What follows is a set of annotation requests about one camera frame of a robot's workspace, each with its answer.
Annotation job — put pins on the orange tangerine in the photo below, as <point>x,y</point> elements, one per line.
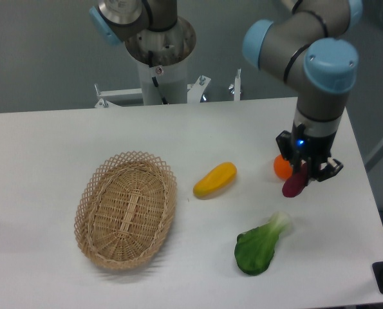
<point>282,167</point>

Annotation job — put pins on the white metal base frame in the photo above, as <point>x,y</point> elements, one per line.
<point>128,97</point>

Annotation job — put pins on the yellow mango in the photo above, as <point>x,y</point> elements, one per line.
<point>218,178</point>

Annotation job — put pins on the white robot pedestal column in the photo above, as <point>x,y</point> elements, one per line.
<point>163,84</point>

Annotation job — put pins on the grey robot arm, blue caps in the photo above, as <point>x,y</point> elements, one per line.
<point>305,52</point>

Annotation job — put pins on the oval wicker basket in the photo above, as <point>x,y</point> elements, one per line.
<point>126,210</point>

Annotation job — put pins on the purple sweet potato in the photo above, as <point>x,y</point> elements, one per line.
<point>296,183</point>

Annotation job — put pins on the green bok choy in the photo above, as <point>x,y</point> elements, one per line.
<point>255,248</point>

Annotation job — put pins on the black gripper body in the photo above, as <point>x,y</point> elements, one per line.
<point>311,147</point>

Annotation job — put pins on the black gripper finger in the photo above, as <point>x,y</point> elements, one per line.
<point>287,145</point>
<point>321,171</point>

